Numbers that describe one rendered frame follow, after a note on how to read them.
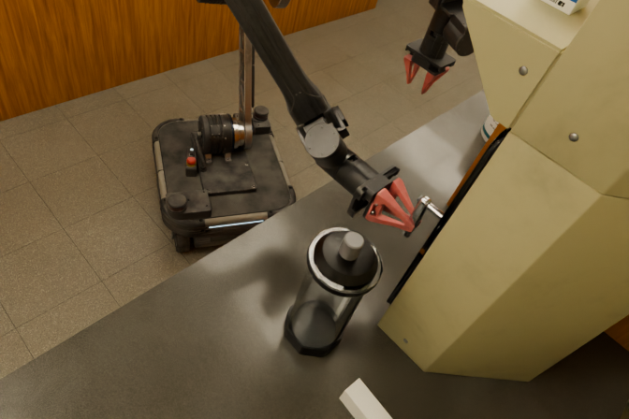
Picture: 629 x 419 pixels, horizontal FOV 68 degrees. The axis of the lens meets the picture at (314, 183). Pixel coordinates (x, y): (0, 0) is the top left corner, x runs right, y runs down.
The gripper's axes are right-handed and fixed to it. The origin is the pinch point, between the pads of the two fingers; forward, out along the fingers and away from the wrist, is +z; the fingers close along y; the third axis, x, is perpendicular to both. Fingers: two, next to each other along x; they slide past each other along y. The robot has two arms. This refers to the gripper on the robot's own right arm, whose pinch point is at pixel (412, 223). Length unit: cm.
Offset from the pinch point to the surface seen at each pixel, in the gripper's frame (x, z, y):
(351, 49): 114, -154, 204
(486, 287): -5.3, 14.3, -5.4
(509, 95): -29.7, 3.3, -5.3
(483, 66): -30.9, -0.7, -5.3
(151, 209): 114, -106, 14
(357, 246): -6.3, -0.8, -15.7
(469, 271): -5.5, 11.4, -5.4
